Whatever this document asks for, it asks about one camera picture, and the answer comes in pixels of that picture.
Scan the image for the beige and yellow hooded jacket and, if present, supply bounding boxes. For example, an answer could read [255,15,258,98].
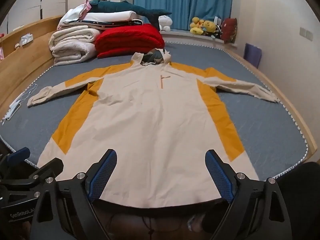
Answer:
[27,50,277,208]

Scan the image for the tissue pack on headboard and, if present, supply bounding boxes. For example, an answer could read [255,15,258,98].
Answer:
[19,33,34,47]

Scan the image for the white folded quilt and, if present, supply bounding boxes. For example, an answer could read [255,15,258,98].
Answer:
[48,25,100,66]

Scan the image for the red folded blanket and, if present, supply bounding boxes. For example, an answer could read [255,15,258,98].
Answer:
[94,24,165,58]

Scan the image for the dark red cushion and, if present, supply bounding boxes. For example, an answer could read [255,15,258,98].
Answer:
[220,18,238,44]

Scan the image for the yellow plush toys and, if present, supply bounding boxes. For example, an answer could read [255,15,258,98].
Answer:
[189,17,217,36]

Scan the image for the white plush toy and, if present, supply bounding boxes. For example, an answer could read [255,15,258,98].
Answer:
[158,15,172,31]

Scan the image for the teal shark plush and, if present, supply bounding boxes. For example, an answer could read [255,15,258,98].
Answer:
[89,0,172,30]

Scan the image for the white cable on mattress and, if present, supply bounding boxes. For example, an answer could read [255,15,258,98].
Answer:
[1,83,38,126]

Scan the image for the wall socket plates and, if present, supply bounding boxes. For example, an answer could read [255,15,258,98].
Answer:
[299,27,313,41]

